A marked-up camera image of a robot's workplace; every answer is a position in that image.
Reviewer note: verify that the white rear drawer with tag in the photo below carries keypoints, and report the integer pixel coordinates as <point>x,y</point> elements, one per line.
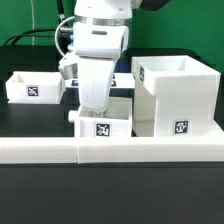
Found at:
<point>26,87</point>

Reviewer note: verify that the white marker tag plate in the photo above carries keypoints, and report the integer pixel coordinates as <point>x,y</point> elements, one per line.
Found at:
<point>120,80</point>

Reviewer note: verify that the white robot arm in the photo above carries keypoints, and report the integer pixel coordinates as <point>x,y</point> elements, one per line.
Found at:
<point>110,13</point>

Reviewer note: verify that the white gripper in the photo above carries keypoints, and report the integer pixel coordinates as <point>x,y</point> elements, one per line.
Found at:
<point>96,52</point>

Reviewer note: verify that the white drawer cabinet box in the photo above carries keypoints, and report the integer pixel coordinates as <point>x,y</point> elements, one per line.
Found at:
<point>174,96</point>

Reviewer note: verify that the white front drawer with tag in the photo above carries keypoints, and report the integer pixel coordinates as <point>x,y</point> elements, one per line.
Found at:
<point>115,121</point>

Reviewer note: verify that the white drawer with tag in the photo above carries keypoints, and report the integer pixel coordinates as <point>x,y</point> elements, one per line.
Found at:
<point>26,87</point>
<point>115,121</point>

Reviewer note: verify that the white L-shaped fence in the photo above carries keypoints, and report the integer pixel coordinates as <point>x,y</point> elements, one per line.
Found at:
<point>83,150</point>

